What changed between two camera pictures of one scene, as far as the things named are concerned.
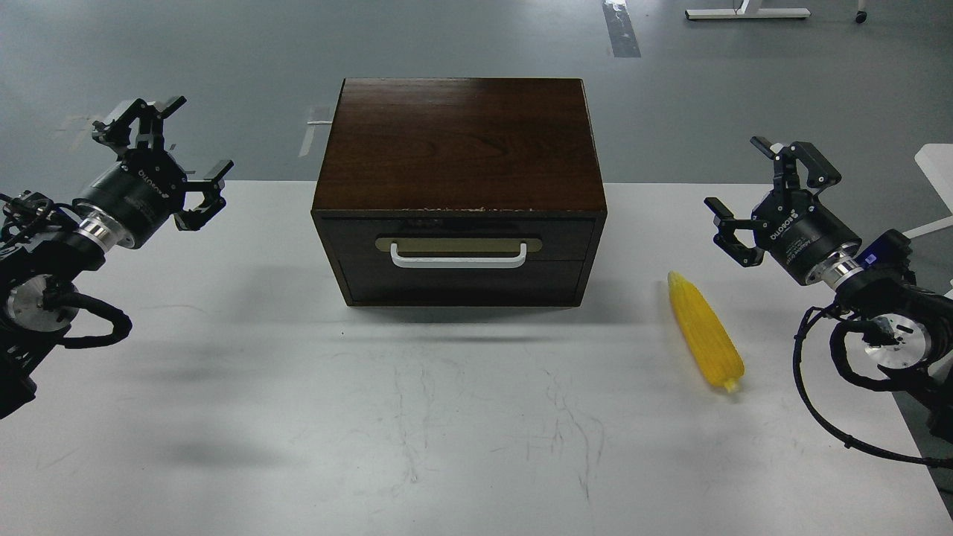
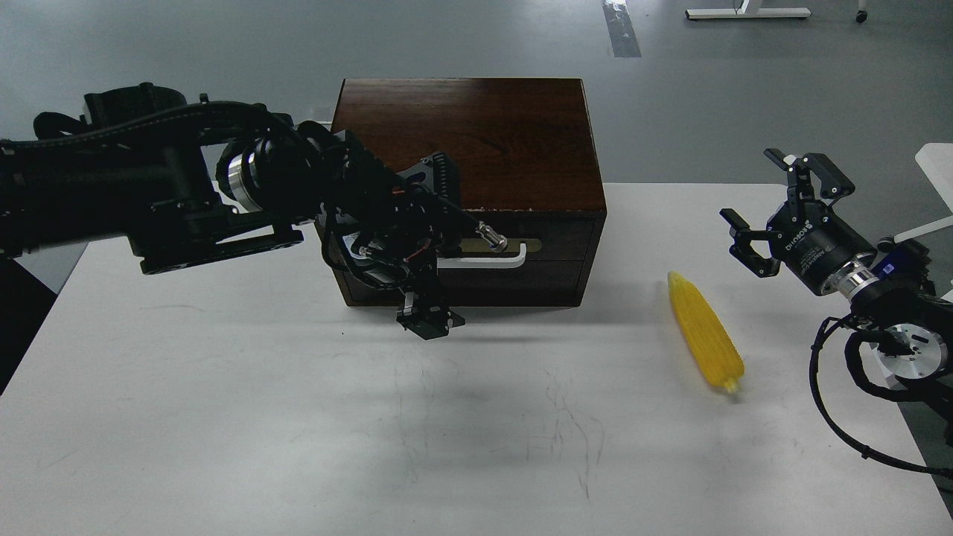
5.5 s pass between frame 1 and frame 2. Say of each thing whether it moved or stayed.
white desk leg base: stayed
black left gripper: moved
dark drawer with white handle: stayed
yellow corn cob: stayed
